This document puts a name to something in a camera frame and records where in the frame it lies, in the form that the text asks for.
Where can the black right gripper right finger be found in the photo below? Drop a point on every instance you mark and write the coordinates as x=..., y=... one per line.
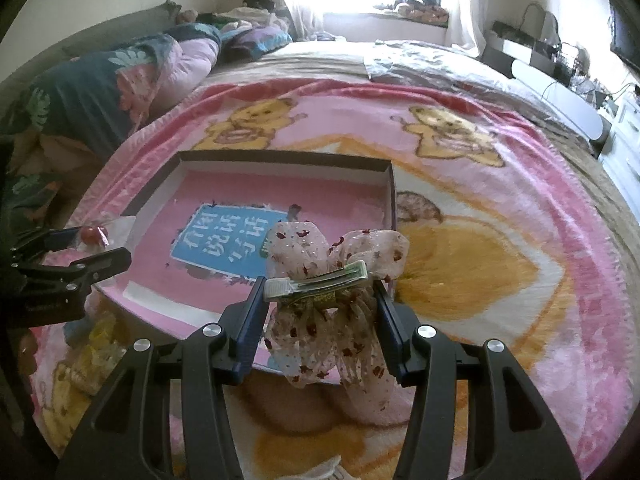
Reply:
x=512, y=433

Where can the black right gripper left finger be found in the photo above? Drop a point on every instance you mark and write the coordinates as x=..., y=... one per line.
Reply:
x=125, y=432

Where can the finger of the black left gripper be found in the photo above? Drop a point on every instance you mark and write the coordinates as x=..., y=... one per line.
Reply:
x=46, y=240
x=95, y=264

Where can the red bead earrings packet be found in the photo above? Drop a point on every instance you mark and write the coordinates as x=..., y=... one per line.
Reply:
x=104, y=235

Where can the yellow hair ties plastic bag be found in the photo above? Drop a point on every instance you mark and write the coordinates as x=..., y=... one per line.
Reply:
x=94, y=351

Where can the pink lace bow hair clip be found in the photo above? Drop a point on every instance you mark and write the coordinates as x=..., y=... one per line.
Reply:
x=324, y=307

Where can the floral dark green quilt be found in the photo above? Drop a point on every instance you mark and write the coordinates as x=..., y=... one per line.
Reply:
x=62, y=129

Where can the dark cardboard box tray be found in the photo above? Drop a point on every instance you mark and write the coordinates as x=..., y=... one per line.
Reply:
x=200, y=224

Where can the pink bear pattern blanket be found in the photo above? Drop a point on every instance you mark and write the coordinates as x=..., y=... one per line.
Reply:
x=505, y=242

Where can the purple teal pillow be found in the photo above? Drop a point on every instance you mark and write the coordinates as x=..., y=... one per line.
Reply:
x=253, y=43

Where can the white drawer cabinet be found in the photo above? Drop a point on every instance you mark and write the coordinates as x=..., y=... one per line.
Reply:
x=620, y=154

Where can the white bed footboard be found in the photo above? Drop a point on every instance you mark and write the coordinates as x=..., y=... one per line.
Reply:
x=538, y=75

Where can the black flat television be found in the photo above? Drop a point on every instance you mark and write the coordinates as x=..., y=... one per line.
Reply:
x=625, y=39

